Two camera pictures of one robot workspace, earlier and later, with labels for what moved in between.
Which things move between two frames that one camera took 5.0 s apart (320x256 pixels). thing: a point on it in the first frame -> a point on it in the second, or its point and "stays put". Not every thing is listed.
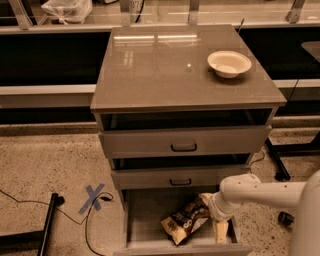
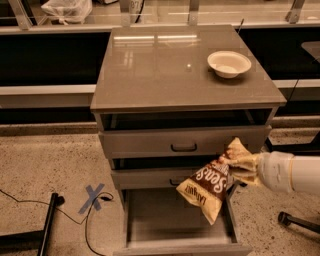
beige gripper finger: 207,196 -> 250,161
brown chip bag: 181,223 -> 207,189
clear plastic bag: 68,12 stays put
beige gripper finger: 221,229 -> 248,177
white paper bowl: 228,64 stays put
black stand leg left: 33,240 stays put
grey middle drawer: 199,178 stays put
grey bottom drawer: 145,235 stays put
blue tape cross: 93,199 stays put
